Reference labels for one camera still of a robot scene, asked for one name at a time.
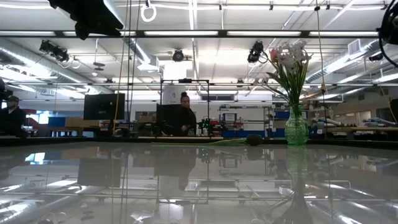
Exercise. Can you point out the white shelving unit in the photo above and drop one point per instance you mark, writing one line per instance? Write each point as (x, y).
(245, 121)

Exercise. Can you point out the black metal frame stand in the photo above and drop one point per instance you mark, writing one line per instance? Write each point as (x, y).
(199, 80)

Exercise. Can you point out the cardboard box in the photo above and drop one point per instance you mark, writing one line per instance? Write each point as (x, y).
(81, 122)

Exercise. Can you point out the dark artificial tulip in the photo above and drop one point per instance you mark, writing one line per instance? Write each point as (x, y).
(254, 140)

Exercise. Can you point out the black ceiling-mounted camera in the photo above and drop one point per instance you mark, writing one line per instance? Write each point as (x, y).
(376, 56)
(256, 51)
(178, 55)
(54, 51)

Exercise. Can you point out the distant grey robot arm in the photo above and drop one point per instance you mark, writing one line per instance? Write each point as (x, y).
(325, 122)

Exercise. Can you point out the small black monitor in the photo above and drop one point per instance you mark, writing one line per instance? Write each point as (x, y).
(168, 116)

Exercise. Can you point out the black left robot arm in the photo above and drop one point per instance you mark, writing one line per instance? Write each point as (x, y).
(90, 14)

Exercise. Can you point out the green glass vase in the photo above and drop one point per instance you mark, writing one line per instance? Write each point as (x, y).
(296, 130)

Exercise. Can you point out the blue panel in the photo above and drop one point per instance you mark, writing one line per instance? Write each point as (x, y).
(56, 122)

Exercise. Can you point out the person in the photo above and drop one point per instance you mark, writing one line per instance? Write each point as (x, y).
(186, 118)
(12, 119)

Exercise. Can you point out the black overhead frame beam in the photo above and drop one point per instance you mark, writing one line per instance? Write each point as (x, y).
(304, 33)

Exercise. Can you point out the large black monitor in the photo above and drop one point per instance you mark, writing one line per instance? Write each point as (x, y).
(104, 107)

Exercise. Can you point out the distant wooden table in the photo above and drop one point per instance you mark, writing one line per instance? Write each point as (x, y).
(357, 128)

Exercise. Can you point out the distant black frame beam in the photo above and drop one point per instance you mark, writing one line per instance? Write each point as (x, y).
(342, 84)

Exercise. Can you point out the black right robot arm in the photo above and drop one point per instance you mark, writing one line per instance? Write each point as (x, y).
(393, 29)

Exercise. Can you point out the black device green lights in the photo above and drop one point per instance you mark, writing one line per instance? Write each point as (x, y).
(205, 124)

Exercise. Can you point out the red cart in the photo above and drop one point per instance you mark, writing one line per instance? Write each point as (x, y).
(32, 123)

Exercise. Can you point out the white artificial flower bunch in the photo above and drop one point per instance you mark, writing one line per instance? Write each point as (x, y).
(292, 59)

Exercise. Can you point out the white cylindrical tank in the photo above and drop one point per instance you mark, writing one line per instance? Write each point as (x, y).
(174, 95)

